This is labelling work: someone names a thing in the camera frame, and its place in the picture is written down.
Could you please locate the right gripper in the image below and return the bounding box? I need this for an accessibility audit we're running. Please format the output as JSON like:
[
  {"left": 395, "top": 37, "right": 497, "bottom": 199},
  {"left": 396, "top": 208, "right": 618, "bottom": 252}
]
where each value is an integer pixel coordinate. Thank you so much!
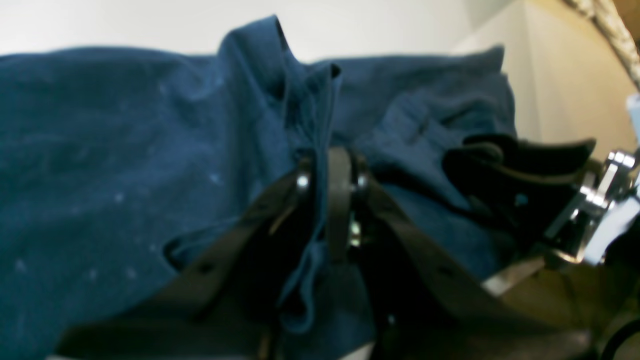
[{"left": 442, "top": 134, "right": 639, "bottom": 265}]

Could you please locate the dark blue t-shirt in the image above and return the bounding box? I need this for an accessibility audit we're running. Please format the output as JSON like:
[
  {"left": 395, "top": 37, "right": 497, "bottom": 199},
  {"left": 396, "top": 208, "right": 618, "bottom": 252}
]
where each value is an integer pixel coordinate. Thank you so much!
[{"left": 1, "top": 16, "right": 515, "bottom": 360}]

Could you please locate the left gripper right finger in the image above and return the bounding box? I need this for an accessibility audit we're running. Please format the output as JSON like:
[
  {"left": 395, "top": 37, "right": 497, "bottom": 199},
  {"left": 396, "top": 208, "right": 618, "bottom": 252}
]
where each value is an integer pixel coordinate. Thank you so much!
[{"left": 327, "top": 147, "right": 595, "bottom": 360}]

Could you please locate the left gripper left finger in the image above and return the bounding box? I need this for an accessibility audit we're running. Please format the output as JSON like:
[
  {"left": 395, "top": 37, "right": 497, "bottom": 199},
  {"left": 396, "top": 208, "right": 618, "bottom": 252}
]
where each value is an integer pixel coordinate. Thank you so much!
[{"left": 52, "top": 155, "right": 316, "bottom": 360}]

